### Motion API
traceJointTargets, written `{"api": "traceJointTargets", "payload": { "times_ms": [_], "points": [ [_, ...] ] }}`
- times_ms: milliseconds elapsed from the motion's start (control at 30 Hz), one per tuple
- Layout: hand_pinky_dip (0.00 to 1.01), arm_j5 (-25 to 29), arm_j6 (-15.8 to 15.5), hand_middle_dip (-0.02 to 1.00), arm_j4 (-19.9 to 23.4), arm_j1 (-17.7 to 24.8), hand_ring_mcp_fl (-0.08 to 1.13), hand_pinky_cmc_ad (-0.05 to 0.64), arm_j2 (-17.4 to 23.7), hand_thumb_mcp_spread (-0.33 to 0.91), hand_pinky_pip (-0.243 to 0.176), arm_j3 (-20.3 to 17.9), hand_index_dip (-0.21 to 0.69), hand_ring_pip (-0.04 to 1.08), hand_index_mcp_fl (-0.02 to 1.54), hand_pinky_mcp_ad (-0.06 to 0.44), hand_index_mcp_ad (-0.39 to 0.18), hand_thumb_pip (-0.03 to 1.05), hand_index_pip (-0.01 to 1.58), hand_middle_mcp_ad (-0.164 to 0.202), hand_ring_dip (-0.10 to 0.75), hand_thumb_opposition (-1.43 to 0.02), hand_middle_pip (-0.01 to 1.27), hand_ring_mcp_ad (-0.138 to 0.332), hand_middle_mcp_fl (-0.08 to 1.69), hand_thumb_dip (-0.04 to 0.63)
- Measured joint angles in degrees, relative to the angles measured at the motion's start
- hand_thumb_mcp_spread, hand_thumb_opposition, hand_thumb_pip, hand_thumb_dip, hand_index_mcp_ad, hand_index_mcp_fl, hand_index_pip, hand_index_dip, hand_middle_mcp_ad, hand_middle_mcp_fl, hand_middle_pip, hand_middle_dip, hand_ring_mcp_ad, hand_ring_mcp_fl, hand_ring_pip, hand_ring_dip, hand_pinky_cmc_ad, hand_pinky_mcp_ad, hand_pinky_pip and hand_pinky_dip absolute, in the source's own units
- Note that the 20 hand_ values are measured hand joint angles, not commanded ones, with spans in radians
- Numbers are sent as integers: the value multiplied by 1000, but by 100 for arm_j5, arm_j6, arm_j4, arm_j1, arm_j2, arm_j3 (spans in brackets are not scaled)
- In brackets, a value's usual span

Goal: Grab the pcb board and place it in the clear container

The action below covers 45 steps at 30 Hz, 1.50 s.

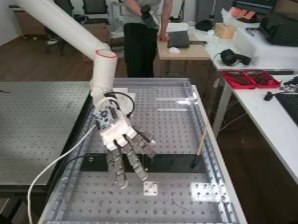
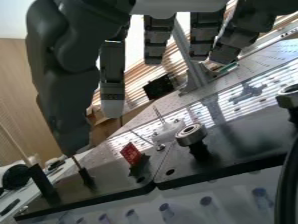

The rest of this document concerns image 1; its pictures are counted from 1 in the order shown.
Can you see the clear box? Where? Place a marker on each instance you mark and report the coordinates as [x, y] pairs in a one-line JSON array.
[[217, 186]]

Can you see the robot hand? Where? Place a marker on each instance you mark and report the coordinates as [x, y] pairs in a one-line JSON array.
[[117, 128]]

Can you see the black plate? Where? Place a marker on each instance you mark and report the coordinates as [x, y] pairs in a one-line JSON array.
[[173, 163]]

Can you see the black case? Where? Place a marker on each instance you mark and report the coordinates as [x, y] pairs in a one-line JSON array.
[[281, 31]]

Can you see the cardboard box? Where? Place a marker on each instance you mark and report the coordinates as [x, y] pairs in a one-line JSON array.
[[225, 31]]

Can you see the black headphones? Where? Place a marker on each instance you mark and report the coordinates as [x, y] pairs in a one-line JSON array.
[[233, 57]]

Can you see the thin stick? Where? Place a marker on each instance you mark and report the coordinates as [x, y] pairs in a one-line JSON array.
[[201, 145]]

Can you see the small white box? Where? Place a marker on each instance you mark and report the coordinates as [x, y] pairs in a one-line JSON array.
[[121, 90]]

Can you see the black keyboard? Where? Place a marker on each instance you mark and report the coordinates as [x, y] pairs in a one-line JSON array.
[[289, 105]]

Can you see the dark grey pad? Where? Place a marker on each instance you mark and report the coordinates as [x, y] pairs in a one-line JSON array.
[[178, 39]]

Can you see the white mouse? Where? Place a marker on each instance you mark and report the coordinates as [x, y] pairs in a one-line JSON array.
[[174, 50]]

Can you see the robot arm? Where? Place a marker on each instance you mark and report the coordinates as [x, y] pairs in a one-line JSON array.
[[66, 26]]

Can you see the wooden desk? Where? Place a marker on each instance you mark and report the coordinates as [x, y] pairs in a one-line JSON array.
[[186, 55]]

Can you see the person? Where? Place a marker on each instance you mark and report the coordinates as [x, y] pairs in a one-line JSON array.
[[140, 50]]

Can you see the red tray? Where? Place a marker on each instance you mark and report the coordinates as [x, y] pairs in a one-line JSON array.
[[263, 78], [238, 79]]

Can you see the white desk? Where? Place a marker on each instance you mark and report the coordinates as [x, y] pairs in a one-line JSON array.
[[270, 55], [266, 123]]

